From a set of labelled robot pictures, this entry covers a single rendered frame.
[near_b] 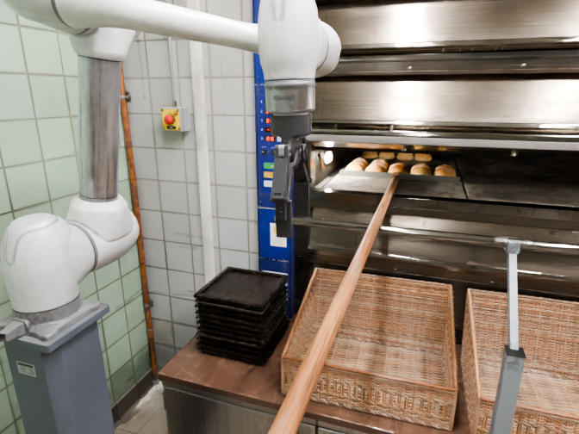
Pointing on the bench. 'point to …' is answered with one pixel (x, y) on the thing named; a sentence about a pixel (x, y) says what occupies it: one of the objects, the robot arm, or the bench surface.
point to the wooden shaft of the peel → (327, 331)
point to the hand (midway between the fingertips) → (294, 220)
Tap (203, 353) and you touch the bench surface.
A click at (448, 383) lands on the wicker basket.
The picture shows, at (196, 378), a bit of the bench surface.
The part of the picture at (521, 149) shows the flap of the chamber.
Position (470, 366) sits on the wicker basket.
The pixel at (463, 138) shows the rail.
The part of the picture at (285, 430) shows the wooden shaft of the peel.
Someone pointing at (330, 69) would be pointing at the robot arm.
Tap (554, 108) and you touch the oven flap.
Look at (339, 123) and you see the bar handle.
